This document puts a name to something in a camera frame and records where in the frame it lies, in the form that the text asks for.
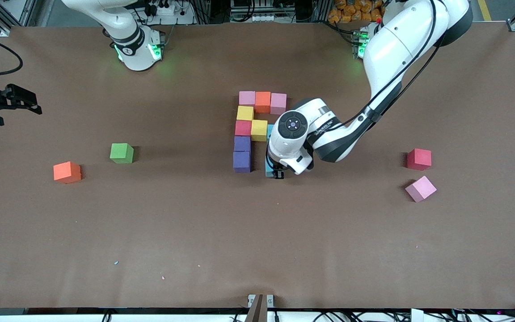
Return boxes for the orange foam block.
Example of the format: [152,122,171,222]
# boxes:
[255,91,272,114]
[53,161,82,184]

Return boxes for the brown paper table cover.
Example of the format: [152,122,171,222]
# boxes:
[0,22,515,310]

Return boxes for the green foam block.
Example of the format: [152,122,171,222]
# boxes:
[110,143,135,164]

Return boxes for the pile of orange objects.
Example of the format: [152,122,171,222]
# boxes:
[328,0,385,24]

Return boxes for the metal mount bracket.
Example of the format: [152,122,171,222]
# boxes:
[245,294,275,322]

